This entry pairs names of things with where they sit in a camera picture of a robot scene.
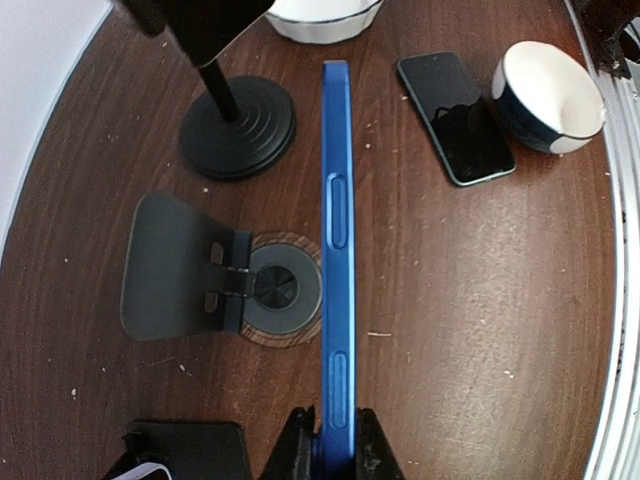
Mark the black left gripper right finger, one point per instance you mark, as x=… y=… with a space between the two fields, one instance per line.
x=375 y=459

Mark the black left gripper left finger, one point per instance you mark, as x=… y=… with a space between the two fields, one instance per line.
x=292 y=457

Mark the blue-edged black smartphone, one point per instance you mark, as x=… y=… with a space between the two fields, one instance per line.
x=336 y=443

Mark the white-cased smartphone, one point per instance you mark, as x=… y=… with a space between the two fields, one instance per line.
x=146 y=471

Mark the clear-base metal phone stand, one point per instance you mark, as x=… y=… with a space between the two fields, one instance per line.
x=187 y=274

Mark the dark smartphone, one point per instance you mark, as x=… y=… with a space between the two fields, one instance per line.
x=462 y=129

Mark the black round-base clamp phone stand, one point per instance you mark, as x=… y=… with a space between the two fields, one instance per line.
x=240 y=126

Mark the black folding phone stand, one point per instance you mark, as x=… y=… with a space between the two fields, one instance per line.
x=189 y=450

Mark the white round bowl black rim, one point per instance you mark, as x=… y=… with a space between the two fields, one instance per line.
x=546 y=99

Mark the white scalloped dish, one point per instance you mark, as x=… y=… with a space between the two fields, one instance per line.
x=322 y=22

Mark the aluminium front rail frame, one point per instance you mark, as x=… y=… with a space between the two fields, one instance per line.
x=615 y=451

